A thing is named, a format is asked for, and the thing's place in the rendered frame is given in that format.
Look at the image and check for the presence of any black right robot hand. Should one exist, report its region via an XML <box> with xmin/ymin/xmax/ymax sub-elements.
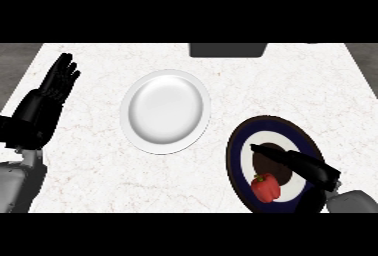
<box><xmin>250</xmin><ymin>143</ymin><xmax>343</xmax><ymax>193</ymax></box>

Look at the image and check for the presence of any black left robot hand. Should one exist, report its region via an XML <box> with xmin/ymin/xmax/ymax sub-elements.
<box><xmin>0</xmin><ymin>52</ymin><xmax>83</xmax><ymax>151</ymax></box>

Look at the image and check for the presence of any red bell pepper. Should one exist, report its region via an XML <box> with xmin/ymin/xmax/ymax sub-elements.
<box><xmin>250</xmin><ymin>172</ymin><xmax>282</xmax><ymax>204</ymax></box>

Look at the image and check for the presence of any dark blue and white plate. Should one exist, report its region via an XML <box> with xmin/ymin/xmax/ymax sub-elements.
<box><xmin>225</xmin><ymin>115</ymin><xmax>331</xmax><ymax>214</ymax></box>

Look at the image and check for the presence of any dark grey appliance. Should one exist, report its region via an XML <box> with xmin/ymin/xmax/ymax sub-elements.
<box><xmin>189</xmin><ymin>43</ymin><xmax>269</xmax><ymax>59</ymax></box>

